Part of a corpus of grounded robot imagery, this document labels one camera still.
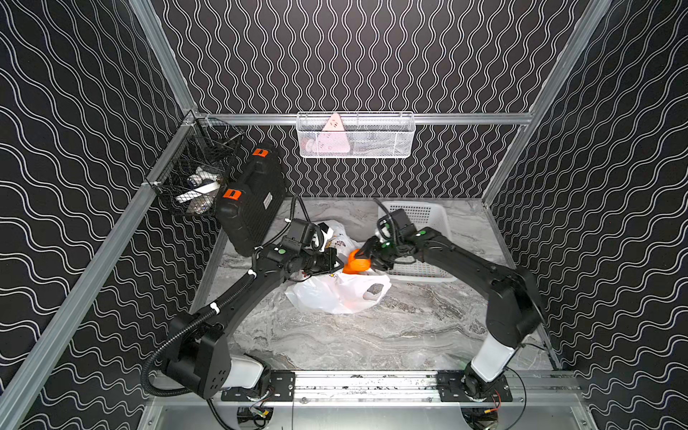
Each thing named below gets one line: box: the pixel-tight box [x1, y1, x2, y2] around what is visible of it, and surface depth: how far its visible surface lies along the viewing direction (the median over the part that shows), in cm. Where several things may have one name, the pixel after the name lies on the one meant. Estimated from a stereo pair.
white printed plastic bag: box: [283, 221, 392, 314], surface depth 82 cm
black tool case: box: [215, 143, 287, 258], surface depth 93 cm
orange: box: [342, 249, 372, 275], surface depth 85 cm
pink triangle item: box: [317, 112, 351, 154], surface depth 91 cm
